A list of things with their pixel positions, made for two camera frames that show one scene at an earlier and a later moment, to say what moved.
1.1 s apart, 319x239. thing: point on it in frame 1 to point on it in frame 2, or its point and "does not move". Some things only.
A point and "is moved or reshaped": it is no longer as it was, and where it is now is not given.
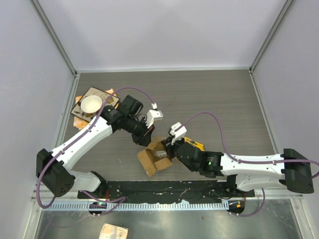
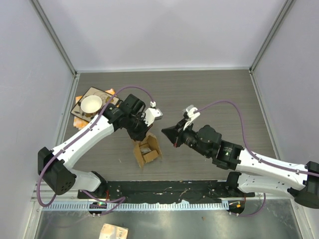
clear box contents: x=161 y=153 to x=145 y=150
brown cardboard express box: x=155 y=157 is moved or reshaped
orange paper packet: x=80 y=124 does not move
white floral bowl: x=90 y=105 does not move
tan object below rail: x=112 y=231 does not move
